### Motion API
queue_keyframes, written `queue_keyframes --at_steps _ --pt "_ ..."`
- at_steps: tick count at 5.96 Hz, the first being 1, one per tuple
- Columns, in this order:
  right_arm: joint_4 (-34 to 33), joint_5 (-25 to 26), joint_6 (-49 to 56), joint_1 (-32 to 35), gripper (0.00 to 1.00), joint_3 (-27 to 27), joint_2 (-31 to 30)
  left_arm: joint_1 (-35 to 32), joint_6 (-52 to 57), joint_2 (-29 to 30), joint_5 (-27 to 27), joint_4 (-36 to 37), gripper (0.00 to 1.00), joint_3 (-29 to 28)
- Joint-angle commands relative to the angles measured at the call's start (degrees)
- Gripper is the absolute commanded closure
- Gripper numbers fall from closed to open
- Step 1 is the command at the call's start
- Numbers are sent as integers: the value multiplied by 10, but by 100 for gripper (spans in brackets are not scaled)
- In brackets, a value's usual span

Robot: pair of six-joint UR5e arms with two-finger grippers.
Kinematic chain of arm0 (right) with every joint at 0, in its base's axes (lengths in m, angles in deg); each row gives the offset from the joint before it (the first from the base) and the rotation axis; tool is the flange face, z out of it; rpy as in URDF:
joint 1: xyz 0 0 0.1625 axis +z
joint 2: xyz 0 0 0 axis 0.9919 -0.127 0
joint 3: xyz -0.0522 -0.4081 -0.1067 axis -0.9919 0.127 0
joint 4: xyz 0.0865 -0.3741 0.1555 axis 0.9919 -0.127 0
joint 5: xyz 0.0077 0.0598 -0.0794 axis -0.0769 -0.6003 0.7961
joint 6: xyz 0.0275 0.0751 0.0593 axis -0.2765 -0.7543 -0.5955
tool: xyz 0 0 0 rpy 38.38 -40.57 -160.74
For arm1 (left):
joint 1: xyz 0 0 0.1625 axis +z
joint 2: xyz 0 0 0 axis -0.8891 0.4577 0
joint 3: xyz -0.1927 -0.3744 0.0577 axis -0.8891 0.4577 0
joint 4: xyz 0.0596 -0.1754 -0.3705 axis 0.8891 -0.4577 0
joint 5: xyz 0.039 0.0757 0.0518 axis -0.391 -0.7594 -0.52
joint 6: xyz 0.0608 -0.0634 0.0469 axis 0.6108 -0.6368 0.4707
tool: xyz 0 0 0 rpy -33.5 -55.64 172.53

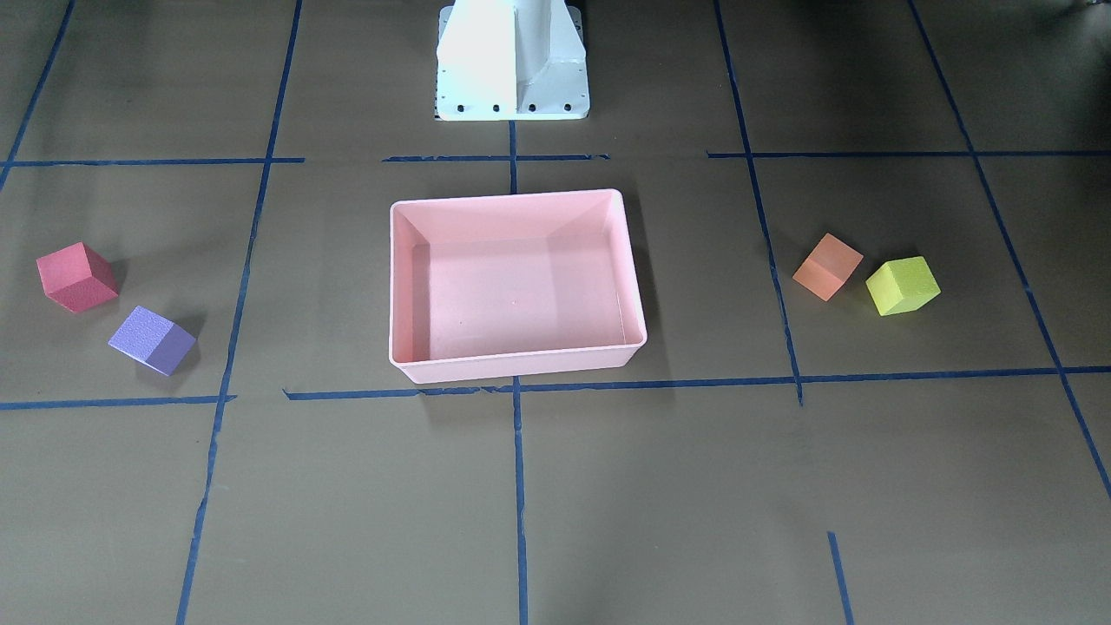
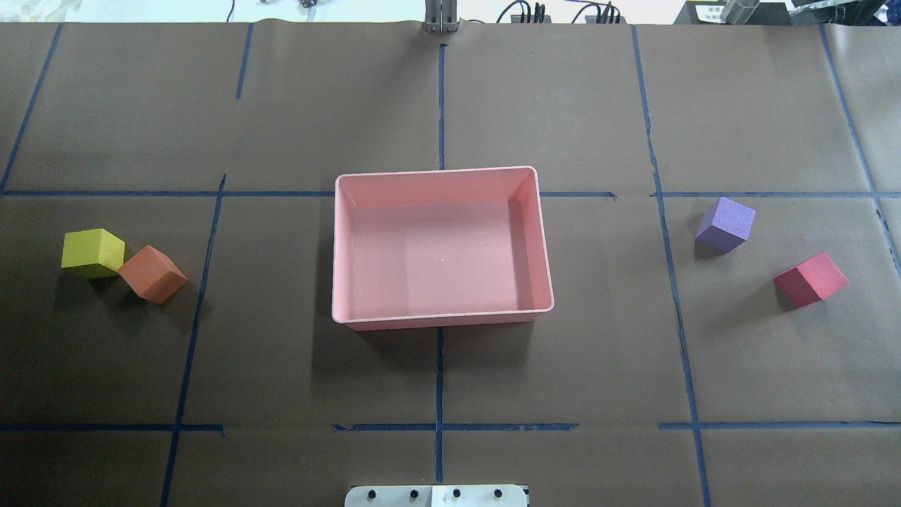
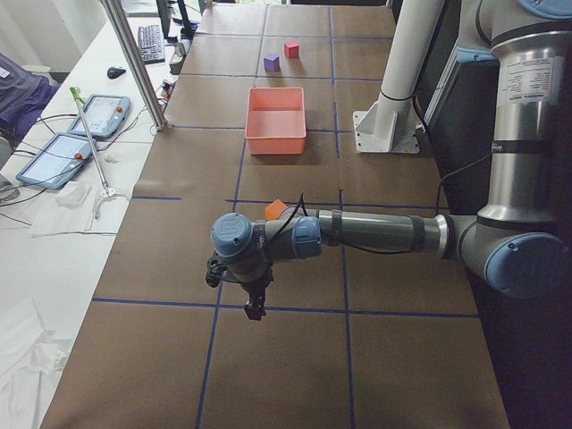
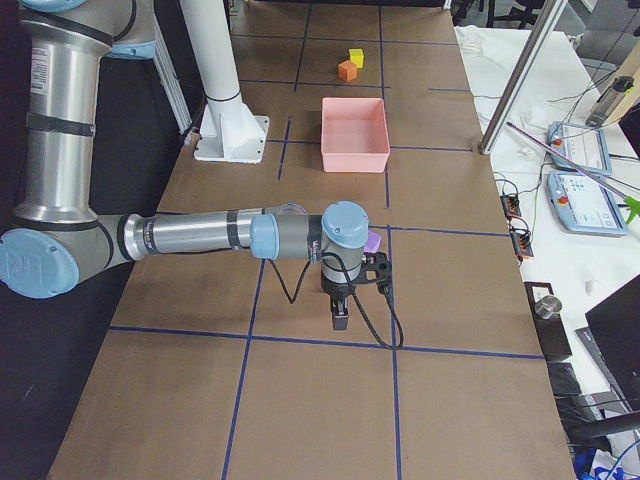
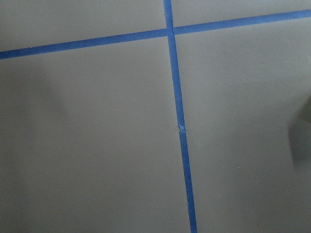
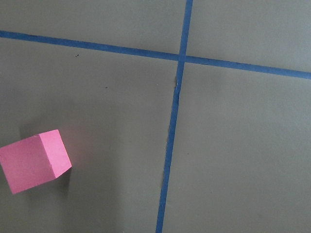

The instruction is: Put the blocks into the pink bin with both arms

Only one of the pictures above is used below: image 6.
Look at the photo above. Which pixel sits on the crossing blue tape strip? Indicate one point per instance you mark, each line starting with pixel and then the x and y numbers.
pixel 174 115

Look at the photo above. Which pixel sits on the pink-red foam block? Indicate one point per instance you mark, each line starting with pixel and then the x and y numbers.
pixel 34 161

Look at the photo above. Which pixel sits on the long blue tape strip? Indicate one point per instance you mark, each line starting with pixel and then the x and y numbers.
pixel 154 54

